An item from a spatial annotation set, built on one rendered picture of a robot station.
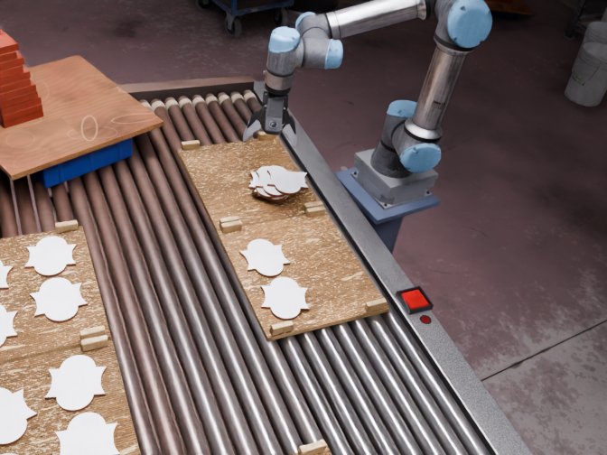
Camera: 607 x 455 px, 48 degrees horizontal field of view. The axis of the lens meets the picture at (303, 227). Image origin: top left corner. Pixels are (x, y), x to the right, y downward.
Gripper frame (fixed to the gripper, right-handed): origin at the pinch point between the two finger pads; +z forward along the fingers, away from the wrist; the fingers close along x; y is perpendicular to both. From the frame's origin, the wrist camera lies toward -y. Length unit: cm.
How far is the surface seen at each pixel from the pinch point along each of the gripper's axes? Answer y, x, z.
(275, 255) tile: -27.2, -4.7, 16.5
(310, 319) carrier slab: -48, -15, 16
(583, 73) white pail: 260, -222, 101
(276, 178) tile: 1.7, -3.8, 12.8
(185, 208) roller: -7.2, 22.4, 21.2
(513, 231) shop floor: 104, -142, 116
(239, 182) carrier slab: 5.4, 7.2, 19.6
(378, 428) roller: -78, -30, 16
